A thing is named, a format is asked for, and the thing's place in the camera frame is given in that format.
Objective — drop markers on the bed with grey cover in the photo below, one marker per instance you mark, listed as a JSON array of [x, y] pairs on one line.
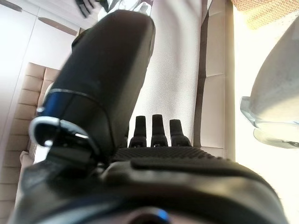
[[172, 70]]

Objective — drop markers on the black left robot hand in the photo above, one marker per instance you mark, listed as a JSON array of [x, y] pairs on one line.
[[163, 186]]

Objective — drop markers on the white garment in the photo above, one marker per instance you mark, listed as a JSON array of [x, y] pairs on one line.
[[137, 4]]

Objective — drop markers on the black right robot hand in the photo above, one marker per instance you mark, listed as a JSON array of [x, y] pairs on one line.
[[84, 7]]

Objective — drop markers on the beige padded bed frame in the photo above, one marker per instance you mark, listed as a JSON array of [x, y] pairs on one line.
[[213, 105]]

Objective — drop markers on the brown padded headboard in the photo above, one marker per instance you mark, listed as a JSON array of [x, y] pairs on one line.
[[18, 116]]

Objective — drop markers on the woven wicker basket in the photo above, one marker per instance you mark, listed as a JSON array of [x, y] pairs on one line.
[[268, 11]]

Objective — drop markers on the grey left robot leg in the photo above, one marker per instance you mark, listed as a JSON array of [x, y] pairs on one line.
[[278, 81]]

